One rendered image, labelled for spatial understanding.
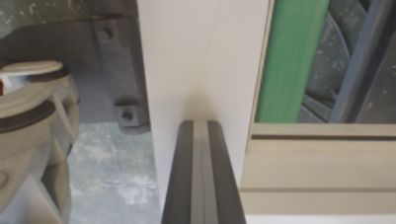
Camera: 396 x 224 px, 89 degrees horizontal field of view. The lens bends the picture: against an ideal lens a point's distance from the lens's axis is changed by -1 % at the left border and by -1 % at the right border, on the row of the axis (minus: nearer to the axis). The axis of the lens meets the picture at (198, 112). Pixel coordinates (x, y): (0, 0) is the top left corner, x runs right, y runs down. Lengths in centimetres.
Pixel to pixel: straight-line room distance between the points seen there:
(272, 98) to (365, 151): 9
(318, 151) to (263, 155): 5
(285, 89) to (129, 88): 81
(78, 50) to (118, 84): 20
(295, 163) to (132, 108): 83
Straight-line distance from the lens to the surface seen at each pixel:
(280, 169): 17
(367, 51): 59
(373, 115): 64
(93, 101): 104
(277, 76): 16
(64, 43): 100
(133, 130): 102
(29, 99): 58
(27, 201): 42
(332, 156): 20
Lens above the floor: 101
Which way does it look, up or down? 62 degrees down
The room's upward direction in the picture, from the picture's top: 180 degrees clockwise
